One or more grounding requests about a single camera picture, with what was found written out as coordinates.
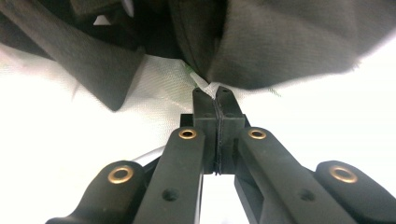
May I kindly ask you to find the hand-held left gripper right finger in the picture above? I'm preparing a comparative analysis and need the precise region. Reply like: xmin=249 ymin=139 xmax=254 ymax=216
xmin=214 ymin=86 xmax=250 ymax=175

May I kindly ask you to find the dark grey garment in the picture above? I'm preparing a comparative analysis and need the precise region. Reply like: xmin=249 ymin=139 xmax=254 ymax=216
xmin=0 ymin=0 xmax=396 ymax=112

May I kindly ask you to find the leaf print mesh laundry bag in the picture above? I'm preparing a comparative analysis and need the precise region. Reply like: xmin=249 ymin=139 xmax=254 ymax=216
xmin=0 ymin=36 xmax=396 ymax=224

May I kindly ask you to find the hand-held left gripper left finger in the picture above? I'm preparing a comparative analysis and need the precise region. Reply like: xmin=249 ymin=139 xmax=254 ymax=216
xmin=179 ymin=87 xmax=221 ymax=175

